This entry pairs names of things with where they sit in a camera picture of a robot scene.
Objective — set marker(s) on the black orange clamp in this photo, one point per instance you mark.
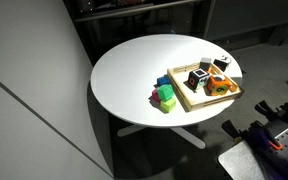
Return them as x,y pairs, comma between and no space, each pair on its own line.
257,136

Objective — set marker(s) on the black white plush cube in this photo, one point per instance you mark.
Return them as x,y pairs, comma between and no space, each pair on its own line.
222,63

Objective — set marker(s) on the lime green foam cube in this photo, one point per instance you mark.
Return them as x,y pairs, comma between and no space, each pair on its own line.
168,105

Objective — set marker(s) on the grey perforated metal plate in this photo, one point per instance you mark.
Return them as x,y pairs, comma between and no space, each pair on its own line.
243,163

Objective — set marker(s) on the teal green foam cube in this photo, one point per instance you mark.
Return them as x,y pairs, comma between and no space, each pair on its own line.
165,92

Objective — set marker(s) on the pink foam cube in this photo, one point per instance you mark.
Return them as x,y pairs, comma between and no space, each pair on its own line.
155,96

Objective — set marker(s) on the blue foam cube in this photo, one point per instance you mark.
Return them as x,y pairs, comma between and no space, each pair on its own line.
163,80

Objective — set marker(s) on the black clamp upper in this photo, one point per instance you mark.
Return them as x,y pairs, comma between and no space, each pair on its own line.
271,115

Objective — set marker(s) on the wooden tray box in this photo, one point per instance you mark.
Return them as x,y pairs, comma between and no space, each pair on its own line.
192,100

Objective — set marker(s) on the dark shelf unit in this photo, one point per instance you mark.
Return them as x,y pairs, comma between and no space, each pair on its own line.
103,24

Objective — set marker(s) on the grey plush cube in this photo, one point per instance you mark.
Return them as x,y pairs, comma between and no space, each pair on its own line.
205,63

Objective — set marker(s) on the black plush cube orange letter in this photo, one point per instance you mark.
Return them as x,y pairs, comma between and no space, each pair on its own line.
198,78

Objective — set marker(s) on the round white table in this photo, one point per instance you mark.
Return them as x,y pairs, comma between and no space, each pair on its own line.
125,76

